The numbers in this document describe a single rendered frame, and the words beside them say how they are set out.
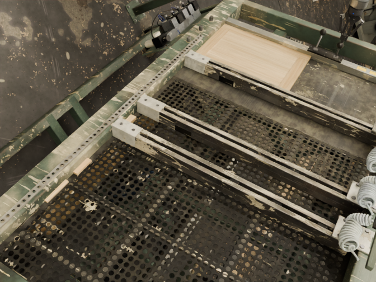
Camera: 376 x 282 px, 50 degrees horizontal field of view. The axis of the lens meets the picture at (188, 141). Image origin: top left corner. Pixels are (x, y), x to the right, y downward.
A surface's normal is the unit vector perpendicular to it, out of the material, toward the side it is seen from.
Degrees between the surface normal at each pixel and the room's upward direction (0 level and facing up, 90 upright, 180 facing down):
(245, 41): 55
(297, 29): 90
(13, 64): 0
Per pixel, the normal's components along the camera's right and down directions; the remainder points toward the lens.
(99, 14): 0.74, -0.04
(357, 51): -0.50, 0.61
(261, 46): 0.07, -0.67
